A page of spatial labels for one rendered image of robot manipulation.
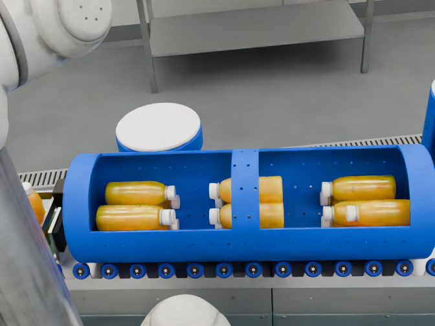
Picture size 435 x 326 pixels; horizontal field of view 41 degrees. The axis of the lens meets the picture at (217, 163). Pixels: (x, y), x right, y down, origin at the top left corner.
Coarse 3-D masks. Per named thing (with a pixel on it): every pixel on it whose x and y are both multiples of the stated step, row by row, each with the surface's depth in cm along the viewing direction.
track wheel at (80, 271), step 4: (76, 264) 151; (80, 264) 151; (84, 264) 151; (76, 268) 151; (80, 268) 151; (84, 268) 151; (88, 268) 151; (72, 272) 151; (76, 272) 151; (80, 272) 151; (84, 272) 151; (88, 272) 151; (76, 276) 151; (80, 276) 151; (84, 276) 151
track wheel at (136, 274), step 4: (132, 264) 150; (136, 264) 150; (140, 264) 150; (132, 268) 150; (136, 268) 150; (140, 268) 150; (144, 268) 150; (132, 272) 150; (136, 272) 150; (140, 272) 150; (144, 272) 150; (132, 276) 150; (136, 276) 150; (140, 276) 150
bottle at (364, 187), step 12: (336, 180) 149; (348, 180) 147; (360, 180) 147; (372, 180) 147; (384, 180) 146; (336, 192) 148; (348, 192) 147; (360, 192) 146; (372, 192) 146; (384, 192) 146
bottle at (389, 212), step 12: (360, 204) 140; (372, 204) 138; (384, 204) 138; (396, 204) 138; (408, 204) 138; (360, 216) 139; (372, 216) 138; (384, 216) 137; (396, 216) 137; (408, 216) 137
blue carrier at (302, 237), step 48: (96, 192) 162; (192, 192) 163; (240, 192) 134; (288, 192) 160; (432, 192) 130; (96, 240) 139; (144, 240) 138; (192, 240) 137; (240, 240) 136; (288, 240) 135; (336, 240) 134; (384, 240) 134; (432, 240) 133
